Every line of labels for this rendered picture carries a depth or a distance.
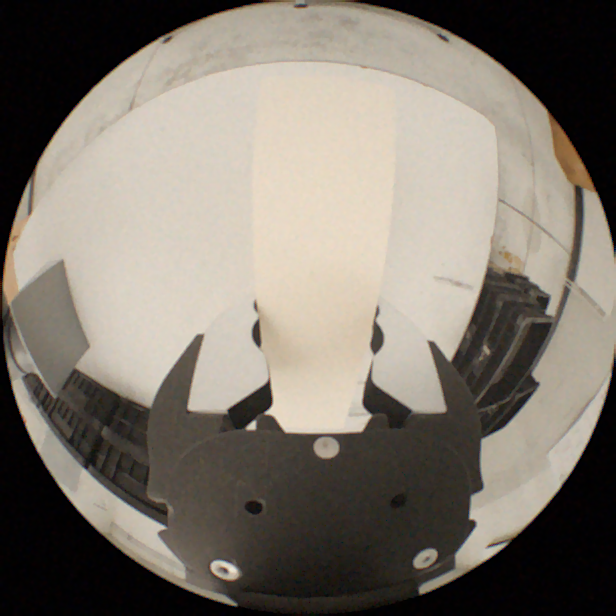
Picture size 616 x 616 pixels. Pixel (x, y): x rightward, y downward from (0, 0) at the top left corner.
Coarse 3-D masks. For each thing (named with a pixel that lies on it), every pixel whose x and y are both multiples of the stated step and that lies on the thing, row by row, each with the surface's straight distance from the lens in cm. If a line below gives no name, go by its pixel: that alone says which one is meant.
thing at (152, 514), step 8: (88, 472) 51; (96, 472) 49; (96, 480) 49; (104, 480) 47; (112, 488) 46; (120, 496) 44; (128, 496) 43; (128, 504) 43; (136, 504) 42; (144, 504) 41; (144, 512) 41; (152, 512) 41; (160, 520) 40
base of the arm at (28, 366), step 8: (8, 328) 52; (16, 328) 46; (8, 336) 51; (16, 336) 46; (8, 344) 51; (16, 344) 47; (16, 352) 48; (24, 352) 44; (16, 360) 50; (24, 360) 46; (24, 368) 50; (32, 368) 45
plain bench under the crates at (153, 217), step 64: (256, 64) 22; (320, 64) 21; (128, 128) 28; (192, 128) 21; (448, 128) 22; (64, 192) 42; (128, 192) 25; (192, 192) 19; (448, 192) 21; (64, 256) 43; (128, 256) 26; (192, 256) 20; (448, 256) 21; (128, 320) 31; (192, 320) 24; (448, 320) 25; (128, 384) 46
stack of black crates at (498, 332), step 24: (504, 288) 85; (480, 312) 76; (504, 312) 69; (528, 312) 74; (480, 336) 74; (504, 336) 68; (528, 336) 94; (456, 360) 86; (480, 360) 75; (504, 360) 68; (528, 360) 95; (480, 384) 76; (504, 384) 103; (480, 408) 88
